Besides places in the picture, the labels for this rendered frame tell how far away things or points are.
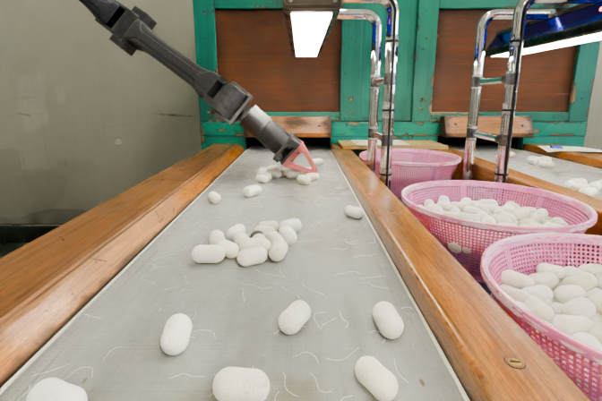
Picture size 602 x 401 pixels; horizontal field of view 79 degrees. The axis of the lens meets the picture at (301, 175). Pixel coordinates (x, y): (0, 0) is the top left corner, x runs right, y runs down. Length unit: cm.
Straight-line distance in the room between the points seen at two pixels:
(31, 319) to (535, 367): 36
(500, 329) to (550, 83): 131
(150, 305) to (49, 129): 239
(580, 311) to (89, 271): 46
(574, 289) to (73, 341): 45
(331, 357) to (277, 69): 112
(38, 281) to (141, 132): 208
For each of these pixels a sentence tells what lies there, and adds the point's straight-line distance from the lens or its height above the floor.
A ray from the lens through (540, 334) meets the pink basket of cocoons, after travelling 34.
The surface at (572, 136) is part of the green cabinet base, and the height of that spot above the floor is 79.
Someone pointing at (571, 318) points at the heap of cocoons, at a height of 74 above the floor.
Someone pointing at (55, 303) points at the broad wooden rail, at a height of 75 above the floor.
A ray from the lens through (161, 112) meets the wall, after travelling 240.
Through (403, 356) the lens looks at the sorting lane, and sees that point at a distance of 31.
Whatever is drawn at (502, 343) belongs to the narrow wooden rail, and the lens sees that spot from 30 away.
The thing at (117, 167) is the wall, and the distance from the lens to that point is 255.
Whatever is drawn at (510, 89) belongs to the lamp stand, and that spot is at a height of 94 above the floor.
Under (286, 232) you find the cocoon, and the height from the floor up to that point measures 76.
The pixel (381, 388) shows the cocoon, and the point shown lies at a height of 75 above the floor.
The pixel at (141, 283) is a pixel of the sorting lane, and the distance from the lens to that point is 42.
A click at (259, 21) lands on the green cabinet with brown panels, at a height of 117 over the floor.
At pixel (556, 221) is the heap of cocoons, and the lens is 68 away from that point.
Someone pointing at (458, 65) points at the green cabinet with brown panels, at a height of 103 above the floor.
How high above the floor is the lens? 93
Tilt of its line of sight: 12 degrees down
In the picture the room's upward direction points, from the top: straight up
